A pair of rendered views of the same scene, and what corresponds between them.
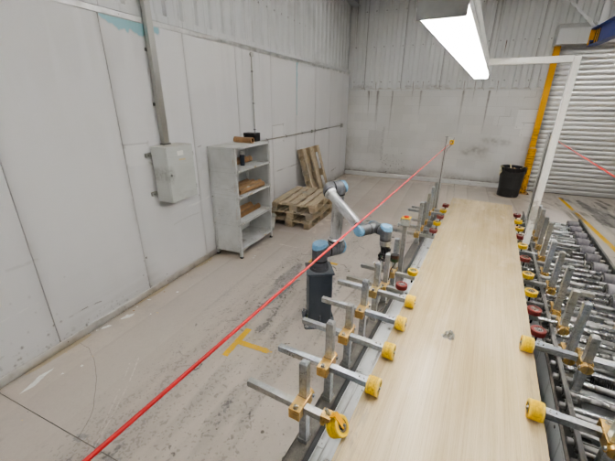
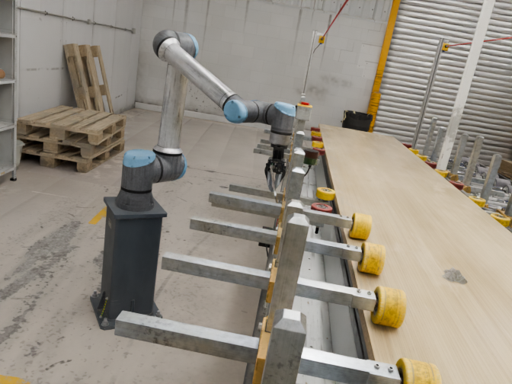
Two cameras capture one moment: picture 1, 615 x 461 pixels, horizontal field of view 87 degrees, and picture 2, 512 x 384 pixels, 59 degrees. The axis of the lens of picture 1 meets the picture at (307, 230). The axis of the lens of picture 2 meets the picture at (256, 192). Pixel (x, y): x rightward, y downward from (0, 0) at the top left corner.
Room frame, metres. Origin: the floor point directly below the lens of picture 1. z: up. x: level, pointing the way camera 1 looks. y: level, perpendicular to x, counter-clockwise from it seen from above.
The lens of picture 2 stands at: (0.66, 0.24, 1.40)
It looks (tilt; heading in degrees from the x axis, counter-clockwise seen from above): 17 degrees down; 335
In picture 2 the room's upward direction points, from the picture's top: 10 degrees clockwise
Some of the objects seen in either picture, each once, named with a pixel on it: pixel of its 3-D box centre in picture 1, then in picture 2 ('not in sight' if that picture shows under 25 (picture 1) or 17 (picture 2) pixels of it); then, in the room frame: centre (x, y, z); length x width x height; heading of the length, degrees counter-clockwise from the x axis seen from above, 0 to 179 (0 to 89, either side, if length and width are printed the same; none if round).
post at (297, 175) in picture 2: (362, 313); (283, 250); (1.68, -0.35, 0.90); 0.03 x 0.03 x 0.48; 62
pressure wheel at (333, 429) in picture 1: (337, 426); not in sight; (0.91, -0.12, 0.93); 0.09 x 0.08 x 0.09; 62
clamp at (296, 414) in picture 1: (301, 402); not in sight; (1.00, 0.02, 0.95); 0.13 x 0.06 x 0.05; 152
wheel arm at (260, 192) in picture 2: (386, 271); (278, 196); (2.33, -0.64, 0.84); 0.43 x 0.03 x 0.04; 62
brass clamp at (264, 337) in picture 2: (327, 363); (273, 347); (1.22, -0.10, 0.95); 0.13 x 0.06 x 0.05; 152
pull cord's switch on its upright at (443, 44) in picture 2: (540, 180); (427, 103); (3.86, -2.77, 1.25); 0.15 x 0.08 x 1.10; 152
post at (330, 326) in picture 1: (329, 361); (273, 345); (1.24, -0.11, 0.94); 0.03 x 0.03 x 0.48; 62
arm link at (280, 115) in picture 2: (385, 232); (283, 118); (2.34, -0.60, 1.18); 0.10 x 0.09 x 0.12; 30
